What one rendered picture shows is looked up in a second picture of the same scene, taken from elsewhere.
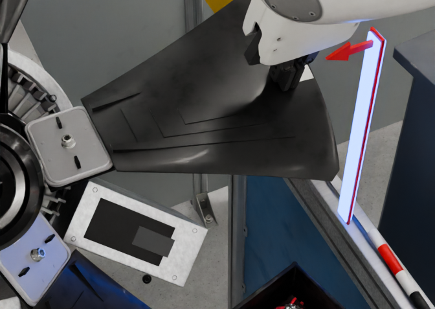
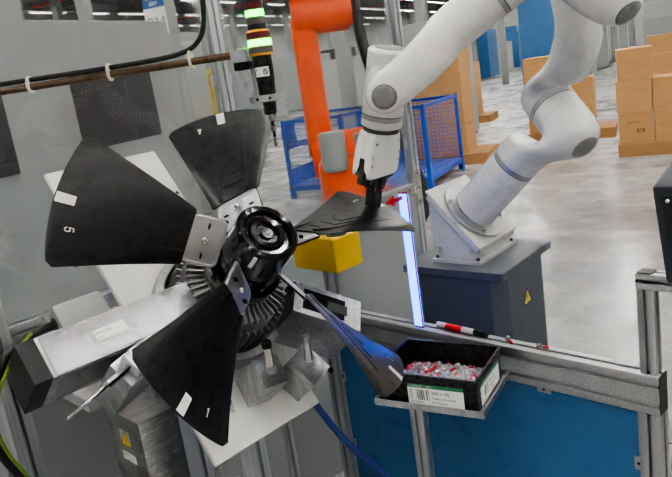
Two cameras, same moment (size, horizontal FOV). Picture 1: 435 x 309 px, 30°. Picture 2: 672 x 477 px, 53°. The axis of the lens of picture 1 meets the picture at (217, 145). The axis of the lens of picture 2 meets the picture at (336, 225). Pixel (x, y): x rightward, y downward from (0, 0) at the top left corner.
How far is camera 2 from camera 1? 0.90 m
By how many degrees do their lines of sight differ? 39
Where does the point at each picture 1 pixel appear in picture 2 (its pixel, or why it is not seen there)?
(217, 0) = (306, 256)
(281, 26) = (373, 149)
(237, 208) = (344, 423)
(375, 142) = not seen: hidden behind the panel
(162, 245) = (342, 309)
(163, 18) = not seen: hidden behind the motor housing
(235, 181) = (339, 398)
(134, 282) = not seen: outside the picture
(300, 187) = (387, 338)
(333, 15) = (401, 96)
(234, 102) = (357, 213)
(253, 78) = (359, 208)
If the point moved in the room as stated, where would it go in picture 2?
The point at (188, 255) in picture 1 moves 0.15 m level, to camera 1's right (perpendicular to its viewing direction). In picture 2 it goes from (356, 314) to (421, 296)
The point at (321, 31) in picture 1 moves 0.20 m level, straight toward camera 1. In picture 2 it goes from (387, 156) to (417, 167)
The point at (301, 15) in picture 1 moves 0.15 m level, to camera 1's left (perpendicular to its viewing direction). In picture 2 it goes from (389, 102) to (313, 116)
